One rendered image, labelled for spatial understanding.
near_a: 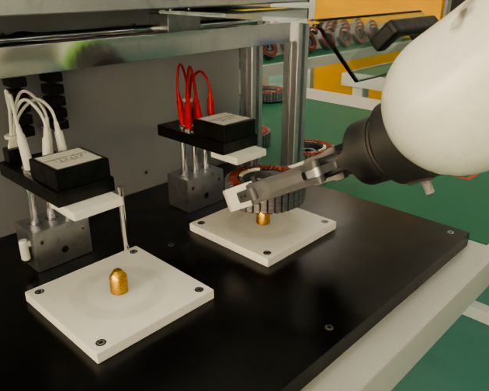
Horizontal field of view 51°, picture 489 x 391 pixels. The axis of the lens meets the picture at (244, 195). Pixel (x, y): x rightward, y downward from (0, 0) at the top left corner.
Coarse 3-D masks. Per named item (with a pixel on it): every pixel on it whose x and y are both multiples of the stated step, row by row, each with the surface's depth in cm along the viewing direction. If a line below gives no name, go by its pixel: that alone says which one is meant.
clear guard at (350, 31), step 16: (208, 16) 65; (224, 16) 63; (240, 16) 61; (256, 16) 59; (272, 16) 58; (288, 16) 58; (304, 16) 58; (320, 16) 58; (336, 16) 58; (352, 16) 58; (368, 16) 60; (384, 16) 63; (400, 16) 65; (416, 16) 68; (336, 32) 55; (352, 32) 57; (368, 32) 58; (336, 48) 53; (352, 48) 55; (368, 48) 57; (400, 48) 61; (352, 64) 53; (368, 64) 55; (384, 64) 57
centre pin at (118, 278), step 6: (114, 270) 56; (120, 270) 56; (114, 276) 56; (120, 276) 56; (126, 276) 56; (114, 282) 56; (120, 282) 56; (126, 282) 56; (114, 288) 56; (120, 288) 56; (126, 288) 57; (114, 294) 56; (120, 294) 56
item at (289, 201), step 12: (240, 168) 73; (252, 168) 73; (264, 168) 74; (276, 168) 74; (288, 168) 73; (228, 180) 70; (240, 180) 70; (300, 192) 68; (264, 204) 66; (276, 204) 66; (288, 204) 67; (300, 204) 69
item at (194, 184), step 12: (204, 168) 82; (216, 168) 82; (168, 180) 80; (180, 180) 78; (192, 180) 78; (204, 180) 79; (216, 180) 81; (168, 192) 81; (180, 192) 79; (192, 192) 78; (204, 192) 80; (216, 192) 82; (180, 204) 80; (192, 204) 79; (204, 204) 81
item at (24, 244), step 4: (20, 240) 62; (24, 240) 62; (28, 240) 62; (20, 244) 61; (24, 244) 61; (28, 244) 62; (20, 248) 62; (24, 248) 62; (28, 248) 62; (20, 252) 62; (24, 252) 62; (28, 252) 62; (24, 256) 62; (28, 256) 62; (24, 260) 62; (28, 260) 62
